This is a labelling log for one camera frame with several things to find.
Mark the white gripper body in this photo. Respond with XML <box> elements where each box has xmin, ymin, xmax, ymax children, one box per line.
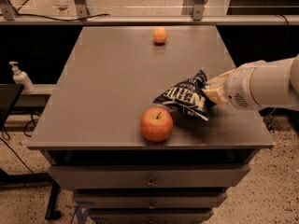
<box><xmin>224</xmin><ymin>60</ymin><xmax>263</xmax><ymax>110</ymax></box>

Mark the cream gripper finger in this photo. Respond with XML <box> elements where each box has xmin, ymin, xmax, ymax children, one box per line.
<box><xmin>203</xmin><ymin>88</ymin><xmax>230</xmax><ymax>105</ymax></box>
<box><xmin>206</xmin><ymin>69</ymin><xmax>234</xmax><ymax>89</ymax></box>

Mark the blue chip bag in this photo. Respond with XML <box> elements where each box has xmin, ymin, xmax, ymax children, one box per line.
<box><xmin>153</xmin><ymin>69</ymin><xmax>214</xmax><ymax>121</ymax></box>

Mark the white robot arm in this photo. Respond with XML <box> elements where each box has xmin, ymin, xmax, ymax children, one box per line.
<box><xmin>202</xmin><ymin>55</ymin><xmax>299</xmax><ymax>111</ymax></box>

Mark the red apple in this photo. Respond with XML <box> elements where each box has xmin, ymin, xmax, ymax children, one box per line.
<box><xmin>140</xmin><ymin>107</ymin><xmax>173</xmax><ymax>142</ymax></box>

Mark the orange fruit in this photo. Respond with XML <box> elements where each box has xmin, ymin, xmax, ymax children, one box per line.
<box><xmin>153</xmin><ymin>27</ymin><xmax>167</xmax><ymax>44</ymax></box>

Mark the top drawer knob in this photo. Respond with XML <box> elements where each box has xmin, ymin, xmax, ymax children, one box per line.
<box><xmin>148</xmin><ymin>178</ymin><xmax>156</xmax><ymax>188</ymax></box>

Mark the drawer knob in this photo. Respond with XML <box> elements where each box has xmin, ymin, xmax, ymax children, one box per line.
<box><xmin>148</xmin><ymin>203</ymin><xmax>156</xmax><ymax>210</ymax></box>
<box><xmin>148</xmin><ymin>178</ymin><xmax>156</xmax><ymax>188</ymax></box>

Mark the grey drawer cabinet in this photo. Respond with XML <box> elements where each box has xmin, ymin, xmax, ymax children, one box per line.
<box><xmin>27</xmin><ymin>25</ymin><xmax>275</xmax><ymax>224</ymax></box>

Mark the middle drawer knob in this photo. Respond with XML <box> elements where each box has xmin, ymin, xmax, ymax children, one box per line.
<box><xmin>148</xmin><ymin>203</ymin><xmax>156</xmax><ymax>210</ymax></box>

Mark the white pump bottle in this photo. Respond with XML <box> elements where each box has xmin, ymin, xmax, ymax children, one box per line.
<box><xmin>9</xmin><ymin>62</ymin><xmax>35</xmax><ymax>93</ymax></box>

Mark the black floor cable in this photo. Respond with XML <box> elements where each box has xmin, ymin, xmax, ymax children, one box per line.
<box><xmin>0</xmin><ymin>110</ymin><xmax>43</xmax><ymax>175</ymax></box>

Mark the black cable on rail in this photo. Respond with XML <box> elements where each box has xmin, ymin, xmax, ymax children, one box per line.
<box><xmin>0</xmin><ymin>0</ymin><xmax>110</xmax><ymax>22</ymax></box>

